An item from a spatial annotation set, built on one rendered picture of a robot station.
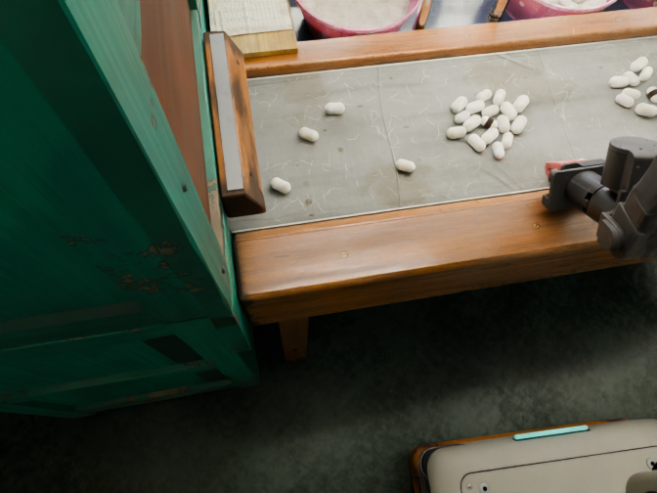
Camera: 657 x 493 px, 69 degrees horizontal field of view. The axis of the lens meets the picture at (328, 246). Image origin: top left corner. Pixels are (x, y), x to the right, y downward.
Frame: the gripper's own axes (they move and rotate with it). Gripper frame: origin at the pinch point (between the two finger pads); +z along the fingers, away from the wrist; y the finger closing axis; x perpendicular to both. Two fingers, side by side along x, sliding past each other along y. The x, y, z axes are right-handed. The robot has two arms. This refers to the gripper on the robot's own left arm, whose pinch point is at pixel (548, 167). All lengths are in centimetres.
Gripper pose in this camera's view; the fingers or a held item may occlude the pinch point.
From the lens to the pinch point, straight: 91.5
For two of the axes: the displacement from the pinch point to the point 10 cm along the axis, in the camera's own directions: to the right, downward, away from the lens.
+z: -1.7, -4.9, 8.6
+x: 0.7, 8.6, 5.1
